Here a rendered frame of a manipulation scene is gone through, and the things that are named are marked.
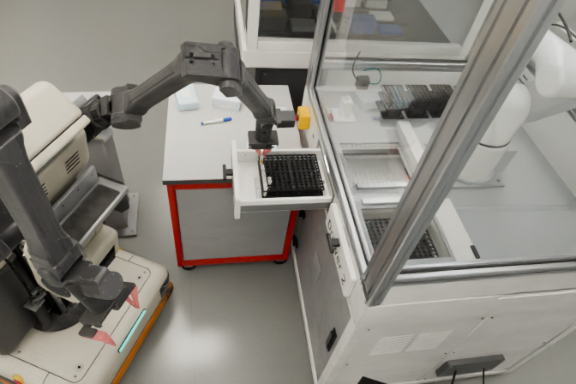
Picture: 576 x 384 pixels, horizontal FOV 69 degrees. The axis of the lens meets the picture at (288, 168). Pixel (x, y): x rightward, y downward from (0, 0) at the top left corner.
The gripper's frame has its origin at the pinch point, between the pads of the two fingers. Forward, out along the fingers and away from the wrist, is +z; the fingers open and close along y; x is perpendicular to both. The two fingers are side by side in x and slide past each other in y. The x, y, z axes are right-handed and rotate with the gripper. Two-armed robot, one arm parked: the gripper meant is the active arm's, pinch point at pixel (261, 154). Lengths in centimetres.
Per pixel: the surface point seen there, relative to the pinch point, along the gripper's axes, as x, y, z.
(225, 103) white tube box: -48, 12, 18
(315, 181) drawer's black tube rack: 9.3, -19.1, 4.8
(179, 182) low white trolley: -4.1, 30.8, 19.4
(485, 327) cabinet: 59, -74, 27
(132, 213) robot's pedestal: -41, 65, 94
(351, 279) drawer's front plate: 50, -22, 0
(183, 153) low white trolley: -18.3, 29.5, 18.8
